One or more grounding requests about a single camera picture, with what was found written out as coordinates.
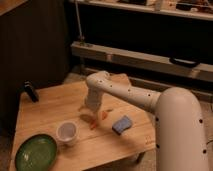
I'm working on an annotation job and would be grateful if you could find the metal vertical pole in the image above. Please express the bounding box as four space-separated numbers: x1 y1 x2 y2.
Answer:
74 0 85 46

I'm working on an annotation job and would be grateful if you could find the green ceramic bowl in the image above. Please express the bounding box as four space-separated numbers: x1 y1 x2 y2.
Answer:
15 134 57 171

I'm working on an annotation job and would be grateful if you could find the black cylindrical object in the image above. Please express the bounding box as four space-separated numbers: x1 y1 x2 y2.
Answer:
24 81 39 102

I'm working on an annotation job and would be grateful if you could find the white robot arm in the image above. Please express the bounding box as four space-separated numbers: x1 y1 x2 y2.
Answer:
85 71 210 171

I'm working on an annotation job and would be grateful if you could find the blue sponge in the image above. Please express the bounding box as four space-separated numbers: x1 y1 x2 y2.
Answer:
112 116 133 135

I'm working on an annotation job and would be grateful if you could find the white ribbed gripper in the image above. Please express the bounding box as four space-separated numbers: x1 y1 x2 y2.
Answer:
85 89 103 121

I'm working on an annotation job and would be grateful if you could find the grey metal shelf rack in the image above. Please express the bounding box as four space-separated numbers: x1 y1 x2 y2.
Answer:
68 0 213 101

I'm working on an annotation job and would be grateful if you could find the white plastic cup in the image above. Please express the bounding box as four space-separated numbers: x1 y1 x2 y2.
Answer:
56 122 78 146

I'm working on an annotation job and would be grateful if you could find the black handle on rack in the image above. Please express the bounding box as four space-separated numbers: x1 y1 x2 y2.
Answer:
169 58 201 68

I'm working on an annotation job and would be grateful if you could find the wooden table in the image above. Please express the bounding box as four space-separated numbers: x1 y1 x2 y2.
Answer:
12 81 155 171

